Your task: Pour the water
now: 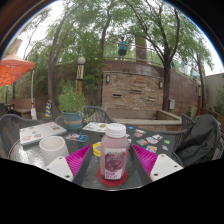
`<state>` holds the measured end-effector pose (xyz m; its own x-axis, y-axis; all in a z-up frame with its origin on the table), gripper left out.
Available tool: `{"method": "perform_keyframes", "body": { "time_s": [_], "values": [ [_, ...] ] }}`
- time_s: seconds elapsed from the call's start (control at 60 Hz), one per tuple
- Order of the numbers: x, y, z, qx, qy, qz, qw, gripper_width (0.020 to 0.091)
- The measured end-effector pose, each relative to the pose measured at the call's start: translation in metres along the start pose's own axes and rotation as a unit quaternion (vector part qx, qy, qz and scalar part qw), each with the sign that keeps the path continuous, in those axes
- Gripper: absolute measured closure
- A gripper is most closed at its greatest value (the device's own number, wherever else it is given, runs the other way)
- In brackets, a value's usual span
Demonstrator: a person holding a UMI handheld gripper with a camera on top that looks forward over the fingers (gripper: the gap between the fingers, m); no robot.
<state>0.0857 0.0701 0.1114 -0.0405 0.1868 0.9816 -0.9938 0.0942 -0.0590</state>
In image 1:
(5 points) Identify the white booklet with stickers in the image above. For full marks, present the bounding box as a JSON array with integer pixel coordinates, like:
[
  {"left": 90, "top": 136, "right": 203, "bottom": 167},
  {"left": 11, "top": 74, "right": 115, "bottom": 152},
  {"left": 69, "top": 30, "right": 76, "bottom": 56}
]
[{"left": 82, "top": 121, "right": 108, "bottom": 134}]

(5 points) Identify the orange canopy tent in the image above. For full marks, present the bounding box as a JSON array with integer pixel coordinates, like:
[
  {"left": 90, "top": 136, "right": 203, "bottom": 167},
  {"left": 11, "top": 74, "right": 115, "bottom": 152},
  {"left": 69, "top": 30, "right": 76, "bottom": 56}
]
[{"left": 0, "top": 50, "right": 38, "bottom": 120}]

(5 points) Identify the yellow card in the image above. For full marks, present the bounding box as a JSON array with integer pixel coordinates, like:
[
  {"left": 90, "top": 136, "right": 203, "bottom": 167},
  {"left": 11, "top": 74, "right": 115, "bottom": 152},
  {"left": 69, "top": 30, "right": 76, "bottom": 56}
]
[{"left": 92, "top": 141, "right": 102, "bottom": 158}]

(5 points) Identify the white cup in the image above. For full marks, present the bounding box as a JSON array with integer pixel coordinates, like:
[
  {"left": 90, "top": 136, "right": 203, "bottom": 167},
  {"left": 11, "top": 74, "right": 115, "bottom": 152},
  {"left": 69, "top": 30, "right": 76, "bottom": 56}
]
[{"left": 38, "top": 135, "right": 69, "bottom": 166}]

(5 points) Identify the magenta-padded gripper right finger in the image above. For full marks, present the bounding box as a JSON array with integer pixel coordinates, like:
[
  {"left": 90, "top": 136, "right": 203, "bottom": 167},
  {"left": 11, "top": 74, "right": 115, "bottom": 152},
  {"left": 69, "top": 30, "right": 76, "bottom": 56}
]
[{"left": 128, "top": 143, "right": 184, "bottom": 186}]

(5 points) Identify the silver laptop with stickers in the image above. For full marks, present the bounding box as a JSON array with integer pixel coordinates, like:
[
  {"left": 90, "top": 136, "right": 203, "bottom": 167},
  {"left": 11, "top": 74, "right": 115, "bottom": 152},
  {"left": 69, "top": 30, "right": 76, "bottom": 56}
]
[{"left": 19, "top": 121, "right": 68, "bottom": 147}]

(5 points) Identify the black laptop with stickers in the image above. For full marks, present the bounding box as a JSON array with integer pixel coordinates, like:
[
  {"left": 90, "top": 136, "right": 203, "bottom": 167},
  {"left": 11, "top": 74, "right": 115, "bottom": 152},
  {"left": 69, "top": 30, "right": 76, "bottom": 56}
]
[{"left": 124, "top": 124, "right": 176, "bottom": 156}]

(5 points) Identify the grey mesh patio chair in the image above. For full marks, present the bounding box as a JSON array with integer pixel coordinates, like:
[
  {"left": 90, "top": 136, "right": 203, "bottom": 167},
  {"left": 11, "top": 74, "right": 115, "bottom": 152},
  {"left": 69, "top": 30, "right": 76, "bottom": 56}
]
[
  {"left": 159, "top": 113, "right": 224, "bottom": 168},
  {"left": 54, "top": 105, "right": 116, "bottom": 129},
  {"left": 0, "top": 113, "right": 51, "bottom": 159}
]

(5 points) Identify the colourful picture card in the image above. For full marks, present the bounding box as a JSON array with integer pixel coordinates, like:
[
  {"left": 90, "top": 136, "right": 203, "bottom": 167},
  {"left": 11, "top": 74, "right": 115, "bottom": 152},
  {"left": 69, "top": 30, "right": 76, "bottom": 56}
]
[{"left": 65, "top": 133, "right": 89, "bottom": 143}]

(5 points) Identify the globe-topped lamp post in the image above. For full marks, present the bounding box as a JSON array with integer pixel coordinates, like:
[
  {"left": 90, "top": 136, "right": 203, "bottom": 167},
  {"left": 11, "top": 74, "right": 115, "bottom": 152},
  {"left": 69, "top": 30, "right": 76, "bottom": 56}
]
[{"left": 76, "top": 56, "right": 87, "bottom": 98}]

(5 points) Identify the flat round red coaster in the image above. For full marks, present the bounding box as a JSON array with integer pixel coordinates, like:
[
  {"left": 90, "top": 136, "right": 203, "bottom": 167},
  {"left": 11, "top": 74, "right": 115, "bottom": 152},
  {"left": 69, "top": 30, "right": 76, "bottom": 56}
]
[{"left": 96, "top": 168, "right": 128, "bottom": 187}]

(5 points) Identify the pink drink bottle white cap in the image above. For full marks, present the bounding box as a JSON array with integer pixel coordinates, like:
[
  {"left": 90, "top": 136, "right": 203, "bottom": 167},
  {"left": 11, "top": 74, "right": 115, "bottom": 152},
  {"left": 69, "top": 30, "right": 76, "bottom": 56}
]
[{"left": 99, "top": 122, "right": 131, "bottom": 181}]

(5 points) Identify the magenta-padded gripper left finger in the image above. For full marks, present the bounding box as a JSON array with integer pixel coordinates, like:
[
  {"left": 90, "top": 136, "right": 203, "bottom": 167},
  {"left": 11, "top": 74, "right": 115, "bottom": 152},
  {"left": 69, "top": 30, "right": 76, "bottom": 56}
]
[{"left": 44, "top": 143, "right": 103, "bottom": 187}]

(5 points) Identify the green plant in blue pot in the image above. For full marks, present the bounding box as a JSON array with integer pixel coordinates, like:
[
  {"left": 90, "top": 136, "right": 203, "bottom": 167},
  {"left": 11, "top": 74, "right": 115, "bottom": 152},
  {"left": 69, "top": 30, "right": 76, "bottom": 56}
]
[{"left": 57, "top": 79, "right": 87, "bottom": 131}]

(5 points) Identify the blue yellow striped bollard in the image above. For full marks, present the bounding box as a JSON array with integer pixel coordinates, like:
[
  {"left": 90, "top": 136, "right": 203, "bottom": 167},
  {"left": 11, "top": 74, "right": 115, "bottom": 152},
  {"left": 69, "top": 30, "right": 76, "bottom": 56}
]
[{"left": 44, "top": 99, "right": 54, "bottom": 118}]

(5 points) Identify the slim lamp post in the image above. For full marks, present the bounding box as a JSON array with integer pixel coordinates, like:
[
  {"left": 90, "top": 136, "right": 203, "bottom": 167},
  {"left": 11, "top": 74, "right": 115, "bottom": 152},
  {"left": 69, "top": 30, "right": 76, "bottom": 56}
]
[{"left": 197, "top": 84, "right": 203, "bottom": 116}]

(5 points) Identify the dark grey jacket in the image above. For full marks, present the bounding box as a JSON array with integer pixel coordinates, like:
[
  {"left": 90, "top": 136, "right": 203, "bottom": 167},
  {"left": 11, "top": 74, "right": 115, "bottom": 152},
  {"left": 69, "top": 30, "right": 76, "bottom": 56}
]
[{"left": 174, "top": 113, "right": 222, "bottom": 168}]

